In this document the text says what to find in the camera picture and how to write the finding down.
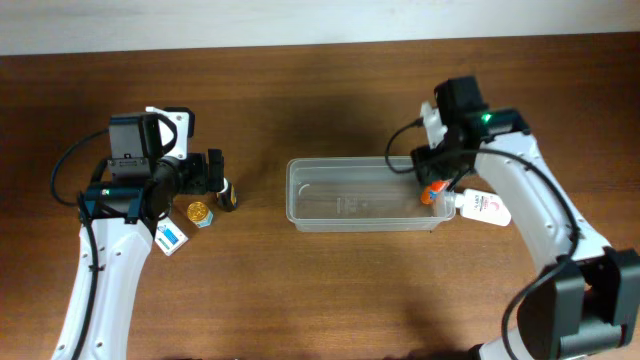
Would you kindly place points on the clear plastic container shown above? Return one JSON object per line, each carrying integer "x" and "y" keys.
{"x": 359, "y": 194}

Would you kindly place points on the gold lid small jar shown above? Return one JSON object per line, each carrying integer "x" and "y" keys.
{"x": 199, "y": 214}

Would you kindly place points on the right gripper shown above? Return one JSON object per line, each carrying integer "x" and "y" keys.
{"x": 431, "y": 163}

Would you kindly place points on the white pump bottle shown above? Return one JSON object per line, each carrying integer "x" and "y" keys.
{"x": 482, "y": 206}

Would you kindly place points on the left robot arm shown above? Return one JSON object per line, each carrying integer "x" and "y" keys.
{"x": 128, "y": 200}

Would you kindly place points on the orange tablet tube white cap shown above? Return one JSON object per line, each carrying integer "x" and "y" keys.
{"x": 432, "y": 191}

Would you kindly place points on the dark bottle white cap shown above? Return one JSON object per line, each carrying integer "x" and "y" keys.
{"x": 226, "y": 199}

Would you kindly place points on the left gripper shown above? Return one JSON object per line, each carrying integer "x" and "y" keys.
{"x": 215, "y": 170}

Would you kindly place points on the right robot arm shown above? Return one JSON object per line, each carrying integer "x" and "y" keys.
{"x": 585, "y": 297}

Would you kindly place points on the white Panadol box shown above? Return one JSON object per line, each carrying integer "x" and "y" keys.
{"x": 169, "y": 237}

